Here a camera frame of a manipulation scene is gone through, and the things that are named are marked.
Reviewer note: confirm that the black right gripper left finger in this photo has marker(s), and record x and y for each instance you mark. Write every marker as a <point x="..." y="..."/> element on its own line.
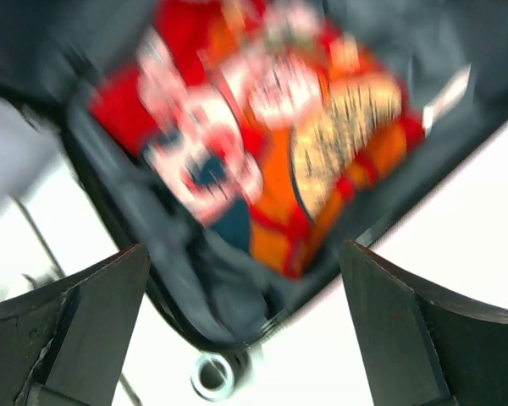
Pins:
<point x="65" y="343"/>

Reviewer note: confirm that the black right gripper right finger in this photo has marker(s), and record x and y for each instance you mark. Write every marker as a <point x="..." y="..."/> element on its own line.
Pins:
<point x="421" y="343"/>

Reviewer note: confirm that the red cartoon cloth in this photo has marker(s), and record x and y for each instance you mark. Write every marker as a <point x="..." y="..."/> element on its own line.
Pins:
<point x="262" y="120"/>

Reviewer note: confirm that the pink hard-shell suitcase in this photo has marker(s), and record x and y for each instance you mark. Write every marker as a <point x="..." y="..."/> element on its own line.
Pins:
<point x="56" y="55"/>

